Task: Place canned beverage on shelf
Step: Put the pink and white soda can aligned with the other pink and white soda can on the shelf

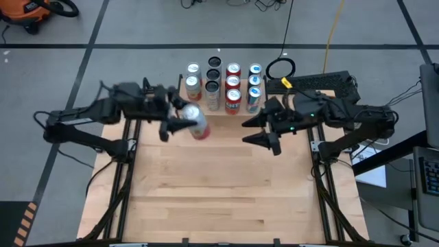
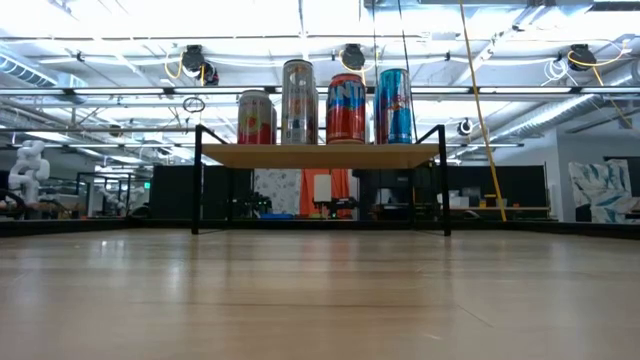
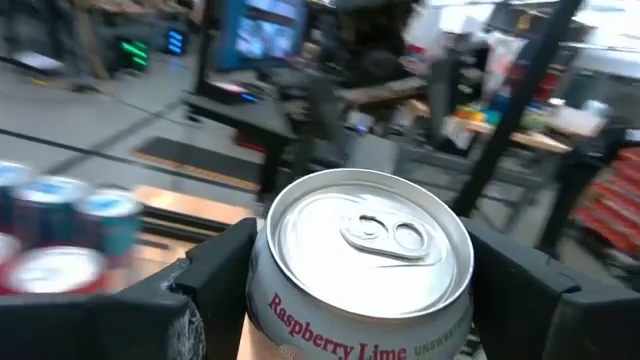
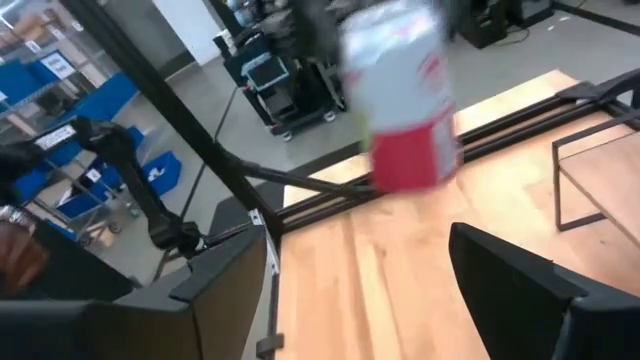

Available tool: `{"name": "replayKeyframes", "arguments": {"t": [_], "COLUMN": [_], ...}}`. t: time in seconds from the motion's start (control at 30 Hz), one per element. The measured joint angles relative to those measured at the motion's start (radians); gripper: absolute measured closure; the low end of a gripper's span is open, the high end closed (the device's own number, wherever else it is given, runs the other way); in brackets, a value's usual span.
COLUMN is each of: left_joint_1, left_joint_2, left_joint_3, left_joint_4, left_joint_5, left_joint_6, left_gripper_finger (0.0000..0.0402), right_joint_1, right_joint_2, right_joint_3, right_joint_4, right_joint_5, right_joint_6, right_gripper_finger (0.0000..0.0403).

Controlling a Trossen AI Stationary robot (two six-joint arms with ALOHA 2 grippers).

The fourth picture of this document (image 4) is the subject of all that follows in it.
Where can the wooden shelf with black legs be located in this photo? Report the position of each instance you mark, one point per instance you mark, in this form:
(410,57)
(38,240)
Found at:
(600,175)

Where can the blue storage bin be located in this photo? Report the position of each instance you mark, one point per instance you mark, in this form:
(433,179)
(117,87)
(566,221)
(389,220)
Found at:
(35,180)
(107,97)
(136,137)
(20,80)
(162,172)

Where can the black equipment cart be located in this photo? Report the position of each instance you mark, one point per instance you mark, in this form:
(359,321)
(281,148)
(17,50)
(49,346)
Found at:
(295,90)

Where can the metal storage rack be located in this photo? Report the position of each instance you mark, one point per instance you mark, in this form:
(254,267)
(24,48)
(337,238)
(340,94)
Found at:
(50,115)

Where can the black metal rail frame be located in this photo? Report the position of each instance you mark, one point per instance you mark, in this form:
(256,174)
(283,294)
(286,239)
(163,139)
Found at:
(500,125)

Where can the person's hand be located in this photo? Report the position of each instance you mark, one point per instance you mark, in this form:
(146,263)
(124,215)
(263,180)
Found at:
(17,255)

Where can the black diagonal strut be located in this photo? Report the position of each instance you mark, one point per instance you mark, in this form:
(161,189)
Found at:
(165,110)

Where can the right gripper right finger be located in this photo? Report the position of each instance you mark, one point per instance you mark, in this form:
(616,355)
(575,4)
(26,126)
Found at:
(540,320)

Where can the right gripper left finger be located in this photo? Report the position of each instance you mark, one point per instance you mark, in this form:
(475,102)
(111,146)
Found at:
(150,330)

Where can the black table clamp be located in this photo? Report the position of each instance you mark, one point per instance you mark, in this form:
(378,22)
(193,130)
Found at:
(270,345)

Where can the black equipment cabinet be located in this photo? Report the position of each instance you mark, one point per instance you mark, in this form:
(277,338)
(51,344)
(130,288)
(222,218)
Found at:
(482,25)
(535,12)

